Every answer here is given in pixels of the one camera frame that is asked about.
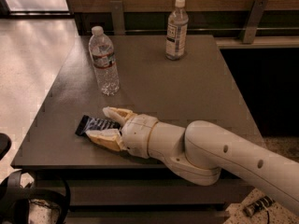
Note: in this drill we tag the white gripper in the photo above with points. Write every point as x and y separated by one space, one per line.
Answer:
137 134

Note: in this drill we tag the blue rxbar blueberry wrapper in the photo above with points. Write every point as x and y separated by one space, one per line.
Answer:
95 124

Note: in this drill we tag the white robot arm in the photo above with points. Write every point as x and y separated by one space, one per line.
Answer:
198 152

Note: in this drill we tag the grey square table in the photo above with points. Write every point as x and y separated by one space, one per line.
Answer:
111 188

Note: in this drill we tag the clear water bottle red label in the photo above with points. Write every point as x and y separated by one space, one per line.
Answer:
104 61

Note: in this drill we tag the clear bottle white label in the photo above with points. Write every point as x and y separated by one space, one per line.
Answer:
176 31

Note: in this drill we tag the black round object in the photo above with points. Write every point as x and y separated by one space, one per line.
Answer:
5 145

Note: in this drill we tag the white power strip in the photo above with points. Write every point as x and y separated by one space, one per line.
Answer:
258 206

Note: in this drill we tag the left metal bracket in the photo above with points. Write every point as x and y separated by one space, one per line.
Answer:
117 16

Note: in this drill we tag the metal bracket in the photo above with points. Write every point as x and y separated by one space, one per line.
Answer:
117 16
251 26

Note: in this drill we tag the right metal bracket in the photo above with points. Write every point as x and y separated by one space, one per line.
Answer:
251 26

